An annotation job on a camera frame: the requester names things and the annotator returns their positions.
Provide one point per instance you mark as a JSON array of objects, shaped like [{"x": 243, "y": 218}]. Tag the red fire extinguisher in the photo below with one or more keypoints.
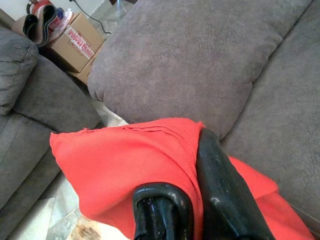
[{"x": 37, "y": 4}]

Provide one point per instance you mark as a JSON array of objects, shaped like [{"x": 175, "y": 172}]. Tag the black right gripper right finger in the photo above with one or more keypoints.
[{"x": 220, "y": 190}]

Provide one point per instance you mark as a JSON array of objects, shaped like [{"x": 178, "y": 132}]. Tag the grey sofa cushion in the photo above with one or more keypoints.
[{"x": 187, "y": 62}]

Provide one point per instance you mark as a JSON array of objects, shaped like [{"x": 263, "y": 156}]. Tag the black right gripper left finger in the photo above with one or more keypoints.
[{"x": 162, "y": 212}]

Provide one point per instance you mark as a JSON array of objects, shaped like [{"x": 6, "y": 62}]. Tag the grey fabric sofa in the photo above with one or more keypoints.
[{"x": 280, "y": 105}]

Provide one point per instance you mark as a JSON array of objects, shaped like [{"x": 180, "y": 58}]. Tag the cardboard box with fragile tape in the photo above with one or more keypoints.
[{"x": 75, "y": 42}]

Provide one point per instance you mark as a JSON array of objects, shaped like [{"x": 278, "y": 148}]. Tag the red pillow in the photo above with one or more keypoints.
[{"x": 112, "y": 162}]

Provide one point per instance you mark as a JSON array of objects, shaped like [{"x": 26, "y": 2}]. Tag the rolled black and tan belt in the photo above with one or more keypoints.
[{"x": 37, "y": 27}]

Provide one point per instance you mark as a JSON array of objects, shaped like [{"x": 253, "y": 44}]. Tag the clear plastic bag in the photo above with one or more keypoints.
[{"x": 61, "y": 17}]

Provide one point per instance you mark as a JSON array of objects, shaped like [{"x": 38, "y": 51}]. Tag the small cardboard box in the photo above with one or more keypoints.
[{"x": 83, "y": 72}]

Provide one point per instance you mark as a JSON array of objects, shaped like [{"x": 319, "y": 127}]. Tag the grey fabric armchair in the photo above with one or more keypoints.
[{"x": 32, "y": 100}]

